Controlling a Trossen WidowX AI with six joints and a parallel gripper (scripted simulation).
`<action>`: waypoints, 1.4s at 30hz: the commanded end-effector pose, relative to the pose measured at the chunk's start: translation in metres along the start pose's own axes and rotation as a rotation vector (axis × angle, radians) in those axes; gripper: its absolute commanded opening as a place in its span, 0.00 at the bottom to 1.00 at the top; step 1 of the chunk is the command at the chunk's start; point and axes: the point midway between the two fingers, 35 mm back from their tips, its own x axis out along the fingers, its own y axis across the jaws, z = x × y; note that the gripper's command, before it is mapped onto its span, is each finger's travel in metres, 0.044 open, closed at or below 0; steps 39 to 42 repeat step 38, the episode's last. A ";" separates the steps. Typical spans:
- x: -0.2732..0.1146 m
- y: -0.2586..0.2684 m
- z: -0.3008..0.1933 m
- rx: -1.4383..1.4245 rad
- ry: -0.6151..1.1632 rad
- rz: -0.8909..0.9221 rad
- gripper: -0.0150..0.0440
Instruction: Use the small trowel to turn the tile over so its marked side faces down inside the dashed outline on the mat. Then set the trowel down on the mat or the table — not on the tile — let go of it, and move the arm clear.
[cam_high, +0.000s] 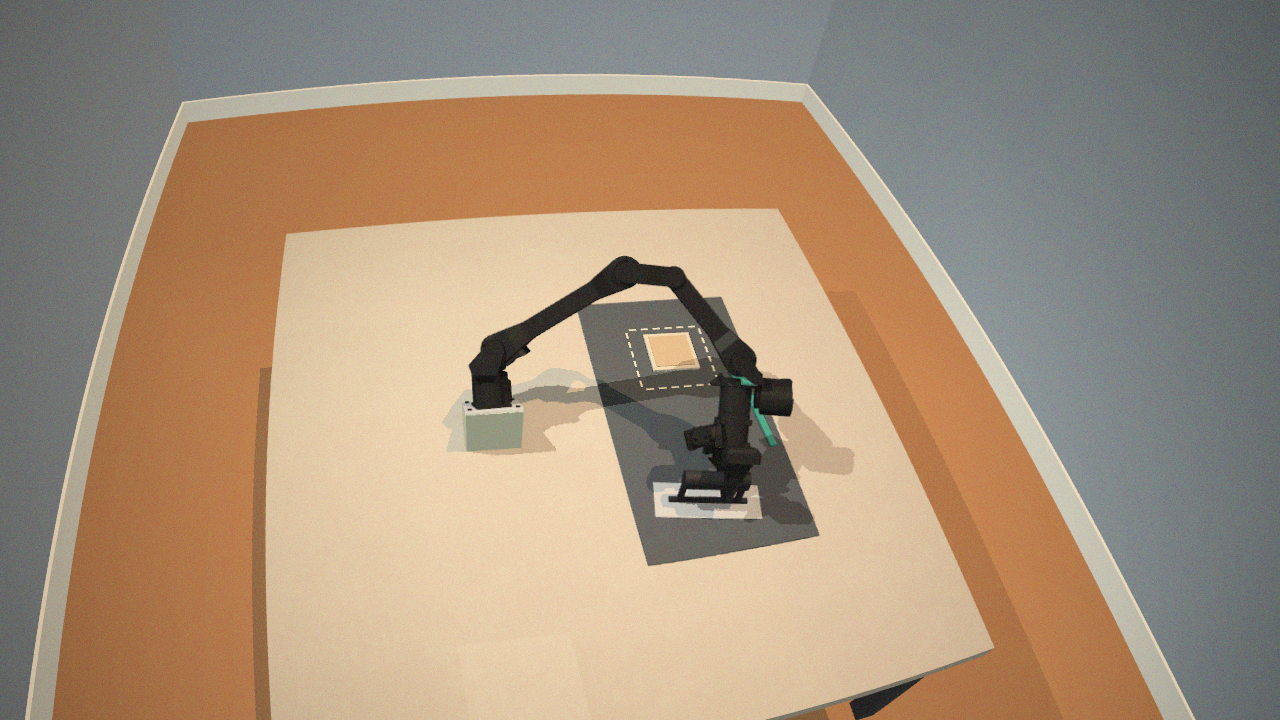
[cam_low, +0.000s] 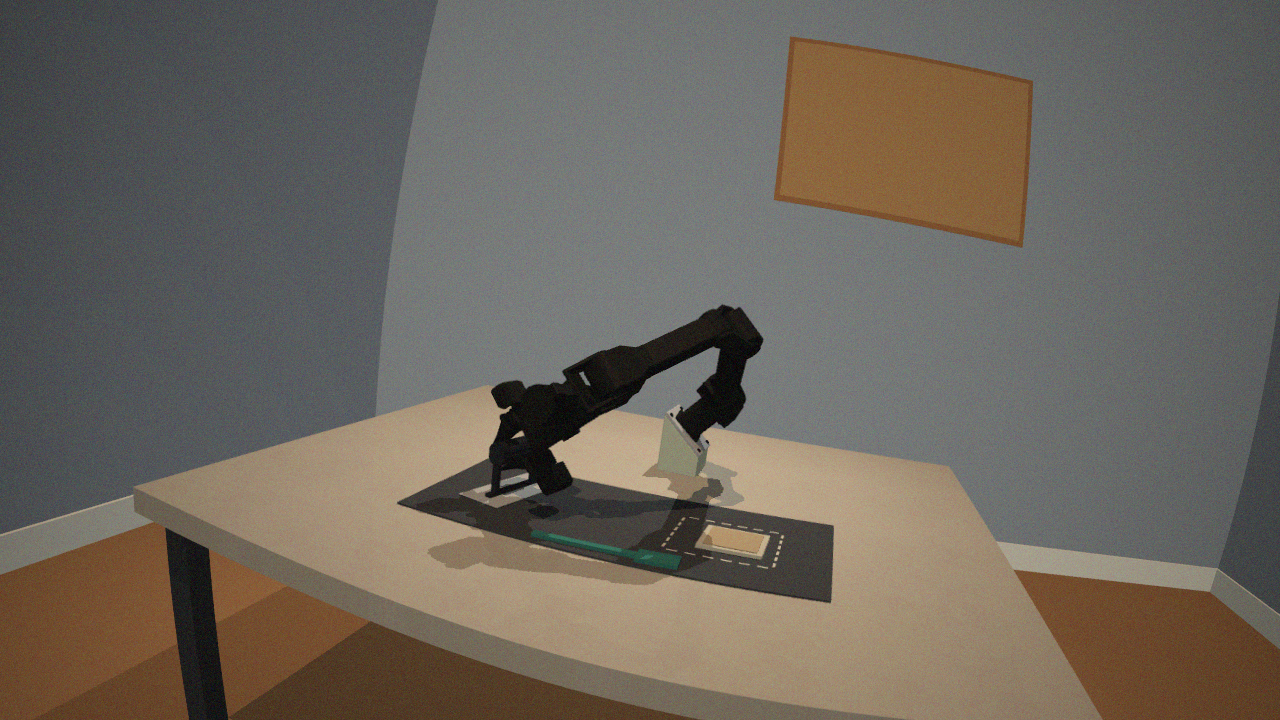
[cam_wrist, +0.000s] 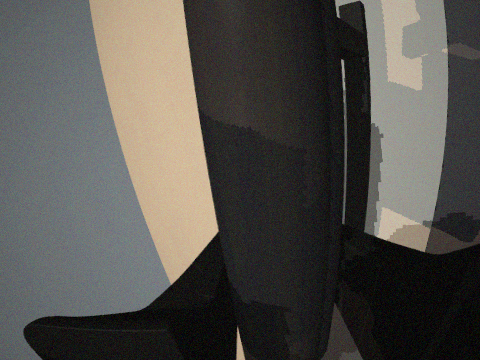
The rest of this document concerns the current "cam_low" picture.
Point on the cream square tile with dark centre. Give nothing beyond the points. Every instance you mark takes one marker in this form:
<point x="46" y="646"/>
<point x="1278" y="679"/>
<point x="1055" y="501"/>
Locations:
<point x="737" y="542"/>

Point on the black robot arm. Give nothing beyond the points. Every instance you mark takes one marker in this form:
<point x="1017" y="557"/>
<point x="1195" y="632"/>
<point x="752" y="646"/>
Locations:
<point x="615" y="375"/>

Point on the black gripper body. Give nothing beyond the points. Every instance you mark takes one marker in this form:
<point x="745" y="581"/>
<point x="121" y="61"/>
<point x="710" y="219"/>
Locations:
<point x="552" y="476"/>

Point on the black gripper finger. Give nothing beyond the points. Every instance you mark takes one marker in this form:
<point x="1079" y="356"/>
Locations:
<point x="505" y="432"/>
<point x="521" y="463"/>

